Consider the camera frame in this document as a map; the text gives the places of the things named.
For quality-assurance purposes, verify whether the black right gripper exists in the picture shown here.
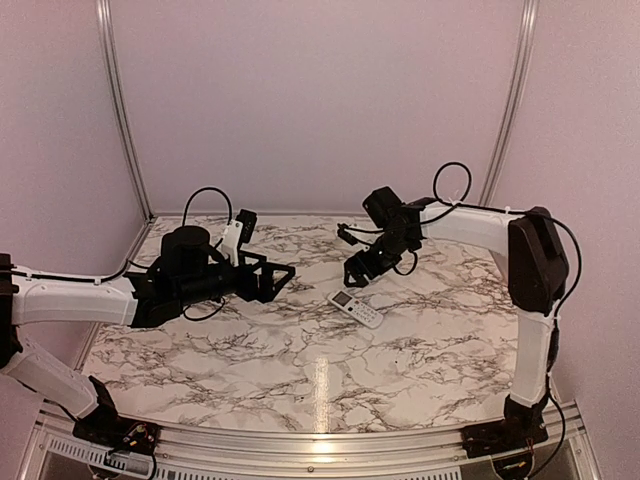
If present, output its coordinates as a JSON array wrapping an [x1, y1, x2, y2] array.
[[345, 229, 416, 287]]

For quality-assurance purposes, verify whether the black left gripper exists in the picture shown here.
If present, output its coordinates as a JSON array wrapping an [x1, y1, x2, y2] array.
[[176, 249, 296, 307]]

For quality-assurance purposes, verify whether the white remote control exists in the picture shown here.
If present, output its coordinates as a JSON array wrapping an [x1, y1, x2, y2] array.
[[327, 291, 383, 329]]

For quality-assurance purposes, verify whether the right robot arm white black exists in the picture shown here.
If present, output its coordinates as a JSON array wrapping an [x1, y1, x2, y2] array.
[[343, 186, 569, 448]]

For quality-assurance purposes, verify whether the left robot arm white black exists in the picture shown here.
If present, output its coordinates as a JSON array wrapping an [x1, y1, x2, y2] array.
[[1, 221, 295, 445]]

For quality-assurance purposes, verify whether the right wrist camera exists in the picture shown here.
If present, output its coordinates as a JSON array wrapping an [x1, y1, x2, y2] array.
[[337, 223, 379, 248]]

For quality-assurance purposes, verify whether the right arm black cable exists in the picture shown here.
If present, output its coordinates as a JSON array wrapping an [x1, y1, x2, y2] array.
[[344, 160, 584, 436]]

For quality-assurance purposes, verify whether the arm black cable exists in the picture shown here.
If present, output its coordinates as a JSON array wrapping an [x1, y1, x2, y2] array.
[[344, 160, 584, 436], [0, 186, 236, 321]]

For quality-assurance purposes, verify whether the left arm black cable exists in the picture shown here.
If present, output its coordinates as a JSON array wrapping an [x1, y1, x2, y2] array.
[[0, 186, 236, 321]]

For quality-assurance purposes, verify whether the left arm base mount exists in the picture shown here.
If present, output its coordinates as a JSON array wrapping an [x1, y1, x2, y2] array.
[[72, 416, 160, 455]]

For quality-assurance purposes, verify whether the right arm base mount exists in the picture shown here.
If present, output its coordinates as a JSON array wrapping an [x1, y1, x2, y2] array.
[[461, 419, 549, 458]]

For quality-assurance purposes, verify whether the front aluminium rail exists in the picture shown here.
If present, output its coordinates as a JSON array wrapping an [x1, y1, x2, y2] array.
[[19, 399, 601, 480]]

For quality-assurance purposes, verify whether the left aluminium frame post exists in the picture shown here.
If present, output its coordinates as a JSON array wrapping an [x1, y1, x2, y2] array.
[[96, 0, 154, 223]]

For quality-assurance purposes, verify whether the aluminium frame post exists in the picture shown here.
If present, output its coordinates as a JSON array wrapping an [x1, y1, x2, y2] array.
[[479, 0, 540, 206], [96, 0, 154, 223]]

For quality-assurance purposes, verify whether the right aluminium frame post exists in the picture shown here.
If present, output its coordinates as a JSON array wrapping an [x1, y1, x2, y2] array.
[[479, 0, 540, 206]]

